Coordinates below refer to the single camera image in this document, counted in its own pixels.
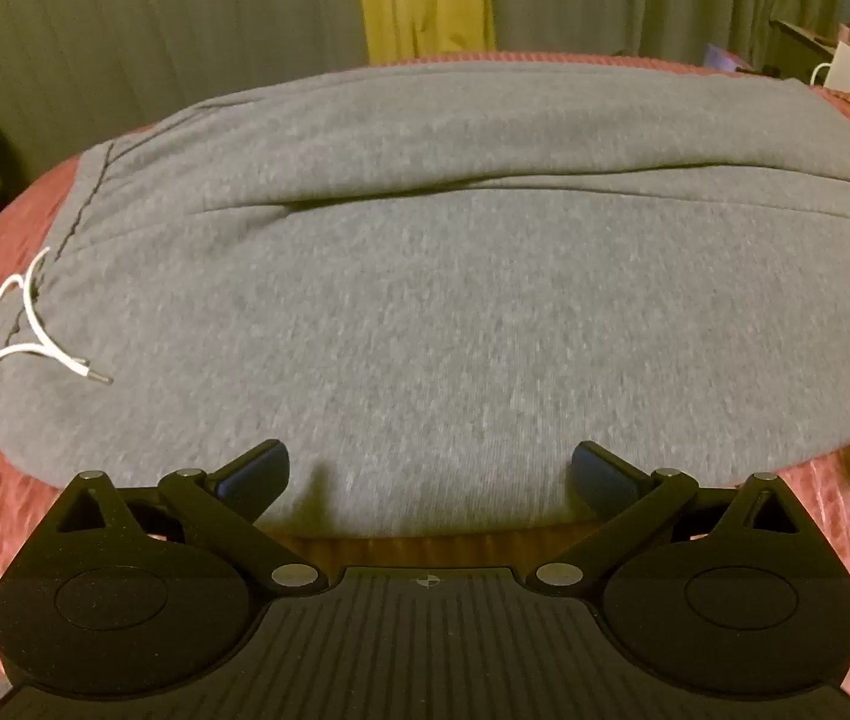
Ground purple object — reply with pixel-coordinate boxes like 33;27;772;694
704;45;755;74

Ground grey pants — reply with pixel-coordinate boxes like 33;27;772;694
0;60;850;541

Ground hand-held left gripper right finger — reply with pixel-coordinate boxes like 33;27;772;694
536;440;810;599

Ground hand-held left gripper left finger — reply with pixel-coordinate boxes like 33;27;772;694
44;440;328;599

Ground yellow curtain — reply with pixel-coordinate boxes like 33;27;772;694
352;0;499;65

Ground dark desk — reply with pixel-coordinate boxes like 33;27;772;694
768;18;846;85

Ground grey curtain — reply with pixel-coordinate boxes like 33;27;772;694
0;0;375;192
488;0;850;83

